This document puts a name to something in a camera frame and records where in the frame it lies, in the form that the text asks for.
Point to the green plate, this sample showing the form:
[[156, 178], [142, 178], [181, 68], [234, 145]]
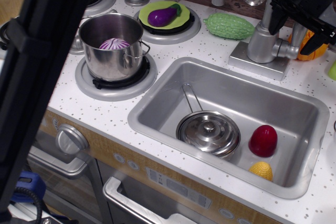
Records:
[[178, 22]]

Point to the blue clamp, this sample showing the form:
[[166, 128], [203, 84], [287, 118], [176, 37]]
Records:
[[29, 188]]

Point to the light green toy object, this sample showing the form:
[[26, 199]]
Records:
[[332, 71]]

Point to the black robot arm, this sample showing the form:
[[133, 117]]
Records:
[[30, 84]]

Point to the purple white toy onion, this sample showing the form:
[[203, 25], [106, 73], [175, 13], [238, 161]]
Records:
[[114, 44]]

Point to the silver oven door handle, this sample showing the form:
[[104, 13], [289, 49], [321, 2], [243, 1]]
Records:
[[75, 169]]

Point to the yellow toy corn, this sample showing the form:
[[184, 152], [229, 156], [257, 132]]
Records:
[[262, 169]]

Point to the back right stove burner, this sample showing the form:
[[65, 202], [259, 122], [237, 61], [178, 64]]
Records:
[[175, 38]]

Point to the steel saucepan with lid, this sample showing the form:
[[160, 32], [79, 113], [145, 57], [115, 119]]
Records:
[[207, 130]]

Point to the silver oven dial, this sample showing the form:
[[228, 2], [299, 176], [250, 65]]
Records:
[[69, 140]]

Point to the grey stove knob middle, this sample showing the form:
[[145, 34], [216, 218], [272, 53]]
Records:
[[76, 47]]

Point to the green toy bitter melon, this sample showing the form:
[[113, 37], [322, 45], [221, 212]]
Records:
[[228, 26]]

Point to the silver toy faucet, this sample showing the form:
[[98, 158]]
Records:
[[258, 55]]

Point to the front right stove burner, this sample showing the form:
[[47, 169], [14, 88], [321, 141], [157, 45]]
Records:
[[104, 91]]

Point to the purple toy eggplant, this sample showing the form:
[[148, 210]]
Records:
[[163, 17]]

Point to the silver dishwasher door handle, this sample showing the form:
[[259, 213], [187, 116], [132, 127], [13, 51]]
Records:
[[110, 191]]

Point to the stove burner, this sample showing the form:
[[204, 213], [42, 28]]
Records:
[[175, 38], [95, 7], [104, 91]]

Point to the silver toy sink basin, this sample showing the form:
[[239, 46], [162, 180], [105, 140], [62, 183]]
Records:
[[299, 120]]

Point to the back left stove burner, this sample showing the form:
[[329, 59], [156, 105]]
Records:
[[95, 7]]

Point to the silver faucet lever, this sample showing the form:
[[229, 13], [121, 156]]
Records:
[[290, 50]]

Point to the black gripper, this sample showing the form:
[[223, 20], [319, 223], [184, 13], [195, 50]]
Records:
[[318, 16]]

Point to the red toy egg shape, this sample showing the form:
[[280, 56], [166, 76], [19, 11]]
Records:
[[263, 141]]

